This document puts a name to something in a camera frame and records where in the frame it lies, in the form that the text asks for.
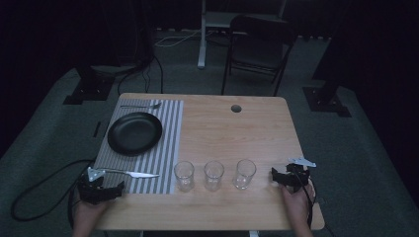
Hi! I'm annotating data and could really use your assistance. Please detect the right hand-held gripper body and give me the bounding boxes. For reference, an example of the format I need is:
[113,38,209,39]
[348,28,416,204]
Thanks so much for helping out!
[284,156,318,194]

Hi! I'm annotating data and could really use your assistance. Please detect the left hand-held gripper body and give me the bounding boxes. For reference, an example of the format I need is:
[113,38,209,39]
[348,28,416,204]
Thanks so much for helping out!
[77,166,117,205]

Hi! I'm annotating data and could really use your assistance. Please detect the person's left hand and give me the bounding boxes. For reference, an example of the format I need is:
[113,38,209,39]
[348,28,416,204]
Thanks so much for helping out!
[74,196,113,229]

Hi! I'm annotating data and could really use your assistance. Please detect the person's right hand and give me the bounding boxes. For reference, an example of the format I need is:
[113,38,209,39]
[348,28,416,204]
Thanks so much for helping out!
[280,182,317,229]

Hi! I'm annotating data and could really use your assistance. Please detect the silver table knife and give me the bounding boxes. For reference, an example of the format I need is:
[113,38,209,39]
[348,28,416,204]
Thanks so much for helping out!
[98,168,160,180]

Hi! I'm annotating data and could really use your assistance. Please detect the clear drinking glass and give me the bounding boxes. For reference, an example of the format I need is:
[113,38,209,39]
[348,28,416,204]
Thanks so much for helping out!
[232,158,258,191]
[204,160,225,193]
[173,160,196,194]

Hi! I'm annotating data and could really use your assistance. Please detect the black round plate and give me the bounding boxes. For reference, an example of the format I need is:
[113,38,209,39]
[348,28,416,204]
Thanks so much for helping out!
[107,112,164,157]

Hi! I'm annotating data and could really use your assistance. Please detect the grey striped placemat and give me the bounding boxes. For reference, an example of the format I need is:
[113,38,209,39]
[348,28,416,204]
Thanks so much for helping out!
[93,98,185,196]

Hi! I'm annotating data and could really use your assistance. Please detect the silver fork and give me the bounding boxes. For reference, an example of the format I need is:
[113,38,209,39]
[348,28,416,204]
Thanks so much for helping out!
[120,102,163,111]

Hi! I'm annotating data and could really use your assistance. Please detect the black folding chair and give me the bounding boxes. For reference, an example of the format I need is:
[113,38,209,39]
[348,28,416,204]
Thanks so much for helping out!
[220,14,298,97]

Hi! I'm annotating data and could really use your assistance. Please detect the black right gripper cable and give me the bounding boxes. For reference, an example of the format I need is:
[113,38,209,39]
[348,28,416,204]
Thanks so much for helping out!
[292,169,335,237]

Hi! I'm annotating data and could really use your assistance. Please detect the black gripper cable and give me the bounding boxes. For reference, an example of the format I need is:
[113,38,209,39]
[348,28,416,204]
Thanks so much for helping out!
[292,169,335,237]
[11,159,97,237]

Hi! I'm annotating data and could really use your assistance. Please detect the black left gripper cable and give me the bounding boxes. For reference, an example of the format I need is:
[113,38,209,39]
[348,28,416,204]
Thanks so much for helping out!
[11,159,97,237]

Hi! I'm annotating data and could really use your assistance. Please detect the black stand with base plate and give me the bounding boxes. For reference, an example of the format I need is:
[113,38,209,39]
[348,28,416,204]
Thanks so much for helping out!
[301,19,353,119]
[62,0,156,107]

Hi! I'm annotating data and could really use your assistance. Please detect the black floor cables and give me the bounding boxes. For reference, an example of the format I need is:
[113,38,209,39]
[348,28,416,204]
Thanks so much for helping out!
[116,53,165,97]

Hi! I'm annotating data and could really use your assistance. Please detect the white floor cable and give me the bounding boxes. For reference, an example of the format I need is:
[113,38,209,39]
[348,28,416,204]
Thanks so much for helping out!
[153,29,215,47]

